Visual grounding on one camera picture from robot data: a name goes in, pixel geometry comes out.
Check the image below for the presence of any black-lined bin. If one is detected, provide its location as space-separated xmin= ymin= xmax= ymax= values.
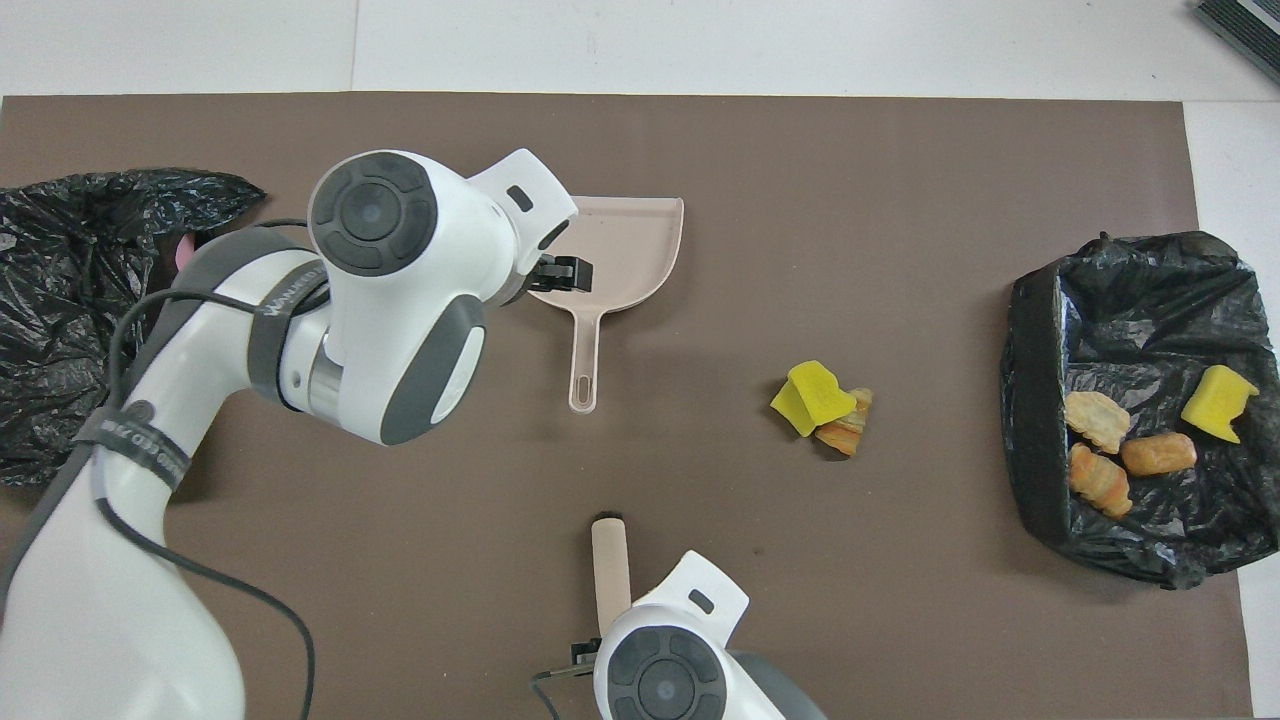
xmin=1000 ymin=231 xmax=1280 ymax=589
xmin=0 ymin=168 xmax=267 ymax=489

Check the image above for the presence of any beige hand brush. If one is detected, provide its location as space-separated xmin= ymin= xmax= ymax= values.
xmin=591 ymin=516 xmax=633 ymax=641

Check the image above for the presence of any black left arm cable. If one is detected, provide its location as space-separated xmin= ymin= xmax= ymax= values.
xmin=95 ymin=218 xmax=319 ymax=720

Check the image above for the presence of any striped orange croissant toy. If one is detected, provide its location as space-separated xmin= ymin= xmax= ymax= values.
xmin=1067 ymin=444 xmax=1134 ymax=519
xmin=815 ymin=388 xmax=874 ymax=458

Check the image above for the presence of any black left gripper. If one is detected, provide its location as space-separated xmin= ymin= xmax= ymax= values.
xmin=510 ymin=255 xmax=597 ymax=304

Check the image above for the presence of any beige plastic dustpan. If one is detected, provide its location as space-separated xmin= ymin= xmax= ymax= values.
xmin=525 ymin=196 xmax=686 ymax=415

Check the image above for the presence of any brown bread roll toy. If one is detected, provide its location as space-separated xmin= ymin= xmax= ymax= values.
xmin=1119 ymin=432 xmax=1198 ymax=477

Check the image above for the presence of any brown table mat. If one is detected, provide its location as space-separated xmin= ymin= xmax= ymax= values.
xmin=0 ymin=92 xmax=1254 ymax=720

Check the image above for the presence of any pale pastry toy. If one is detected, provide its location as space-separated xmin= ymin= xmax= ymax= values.
xmin=1063 ymin=391 xmax=1132 ymax=454

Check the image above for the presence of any left black-lined bin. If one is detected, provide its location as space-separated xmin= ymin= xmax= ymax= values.
xmin=1000 ymin=231 xmax=1280 ymax=589

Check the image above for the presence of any right black-lined bin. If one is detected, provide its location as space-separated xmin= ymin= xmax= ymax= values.
xmin=0 ymin=168 xmax=267 ymax=489

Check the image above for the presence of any yellow sponge piece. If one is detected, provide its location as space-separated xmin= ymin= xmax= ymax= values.
xmin=1180 ymin=364 xmax=1261 ymax=444
xmin=770 ymin=360 xmax=858 ymax=438

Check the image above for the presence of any dark ribbed grey device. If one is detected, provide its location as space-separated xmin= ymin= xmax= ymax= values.
xmin=1192 ymin=0 xmax=1280 ymax=86

